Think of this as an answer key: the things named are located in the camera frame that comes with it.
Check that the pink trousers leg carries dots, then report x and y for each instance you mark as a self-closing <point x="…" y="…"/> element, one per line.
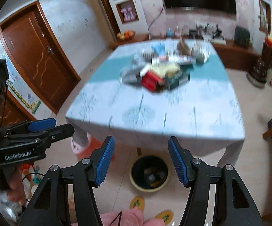
<point x="133" y="217"/>

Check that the brown paper bag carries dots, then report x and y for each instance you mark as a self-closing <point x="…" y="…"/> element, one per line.
<point x="183" y="48"/>

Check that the blue plastic bag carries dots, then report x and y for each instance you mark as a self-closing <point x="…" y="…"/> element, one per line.
<point x="159" y="49"/>

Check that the grey foil package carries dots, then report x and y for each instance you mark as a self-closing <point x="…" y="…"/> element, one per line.
<point x="133" y="73"/>

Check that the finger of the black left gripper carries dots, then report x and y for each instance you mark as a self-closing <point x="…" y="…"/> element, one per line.
<point x="55" y="134"/>

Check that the person's left hand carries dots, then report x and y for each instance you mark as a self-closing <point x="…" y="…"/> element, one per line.
<point x="16" y="188"/>

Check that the black speaker box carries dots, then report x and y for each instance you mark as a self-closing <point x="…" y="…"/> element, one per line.
<point x="242" y="37"/>

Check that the fruit bowl with oranges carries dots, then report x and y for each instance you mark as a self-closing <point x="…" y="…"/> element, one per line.
<point x="127" y="35"/>

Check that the black trash bin yellow rim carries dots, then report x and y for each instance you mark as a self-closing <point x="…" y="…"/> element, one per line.
<point x="149" y="173"/>

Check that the red box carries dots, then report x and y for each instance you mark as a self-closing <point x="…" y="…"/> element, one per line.
<point x="152" y="82"/>

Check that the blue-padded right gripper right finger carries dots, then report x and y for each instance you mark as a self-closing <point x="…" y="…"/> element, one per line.
<point x="234" y="204"/>

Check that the yellow slipper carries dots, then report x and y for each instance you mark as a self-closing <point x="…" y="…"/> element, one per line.
<point x="137" y="202"/>
<point x="165" y="216"/>

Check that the green yellow Codex chocolate box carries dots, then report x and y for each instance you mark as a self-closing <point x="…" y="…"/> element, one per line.
<point x="170" y="76"/>

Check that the red plastic stool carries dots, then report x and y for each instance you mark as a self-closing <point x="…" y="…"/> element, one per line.
<point x="82" y="152"/>

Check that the brown wooden door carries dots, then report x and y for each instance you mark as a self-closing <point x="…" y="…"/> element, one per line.
<point x="38" y="57"/>
<point x="11" y="111"/>

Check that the blue teapot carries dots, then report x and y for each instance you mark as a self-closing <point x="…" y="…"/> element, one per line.
<point x="169" y="33"/>

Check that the crumpled clear plastic wrapper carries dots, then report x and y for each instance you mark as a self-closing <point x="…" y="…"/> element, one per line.
<point x="200" y="53"/>

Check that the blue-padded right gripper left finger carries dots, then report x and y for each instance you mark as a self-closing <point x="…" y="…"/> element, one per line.
<point x="49" y="204"/>

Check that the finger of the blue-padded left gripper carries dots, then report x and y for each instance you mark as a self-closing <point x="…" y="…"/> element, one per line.
<point x="42" y="125"/>

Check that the clear plastic bag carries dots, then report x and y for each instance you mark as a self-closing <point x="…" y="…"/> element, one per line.
<point x="11" y="211"/>

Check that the pink dumbbells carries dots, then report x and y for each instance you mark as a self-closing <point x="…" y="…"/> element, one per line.
<point x="128" y="14"/>

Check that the giraffe height chart poster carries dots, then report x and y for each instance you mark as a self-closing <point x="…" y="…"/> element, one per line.
<point x="24" y="94"/>

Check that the white Kinder chocolate box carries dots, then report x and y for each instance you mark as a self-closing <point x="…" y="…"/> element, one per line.
<point x="174" y="59"/>

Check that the patterned tablecloth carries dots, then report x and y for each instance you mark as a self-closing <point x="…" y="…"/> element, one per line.
<point x="204" y="114"/>

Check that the white power strip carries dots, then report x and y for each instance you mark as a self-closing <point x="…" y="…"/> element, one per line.
<point x="218" y="41"/>

